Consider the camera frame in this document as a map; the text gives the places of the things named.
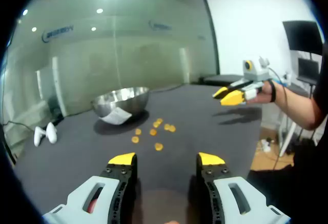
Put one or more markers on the black laptop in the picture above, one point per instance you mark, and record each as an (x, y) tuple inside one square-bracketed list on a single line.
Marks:
[(308, 67)]

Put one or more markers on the person's right hand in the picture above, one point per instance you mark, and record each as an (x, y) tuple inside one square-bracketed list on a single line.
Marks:
[(264, 96)]

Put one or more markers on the black table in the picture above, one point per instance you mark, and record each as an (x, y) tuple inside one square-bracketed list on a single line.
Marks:
[(205, 126)]

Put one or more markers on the orange QQ candies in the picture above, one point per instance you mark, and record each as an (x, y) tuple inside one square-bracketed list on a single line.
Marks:
[(153, 131)]

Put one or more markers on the black monitor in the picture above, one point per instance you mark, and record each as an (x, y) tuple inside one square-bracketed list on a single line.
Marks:
[(303, 37)]

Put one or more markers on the black low bench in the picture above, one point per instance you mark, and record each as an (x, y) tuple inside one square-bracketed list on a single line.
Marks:
[(223, 79)]

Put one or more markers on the white desk frame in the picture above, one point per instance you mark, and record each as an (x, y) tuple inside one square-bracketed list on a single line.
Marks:
[(288, 137)]

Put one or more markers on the person's left hand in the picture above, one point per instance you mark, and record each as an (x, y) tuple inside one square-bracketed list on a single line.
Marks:
[(173, 222)]

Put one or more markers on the stainless steel bowl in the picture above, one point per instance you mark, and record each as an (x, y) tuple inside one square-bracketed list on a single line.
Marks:
[(123, 99)]

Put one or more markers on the white paper label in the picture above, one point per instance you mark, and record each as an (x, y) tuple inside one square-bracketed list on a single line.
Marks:
[(115, 116)]

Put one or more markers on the white power strip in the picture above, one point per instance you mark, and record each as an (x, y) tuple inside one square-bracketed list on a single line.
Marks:
[(266, 145)]

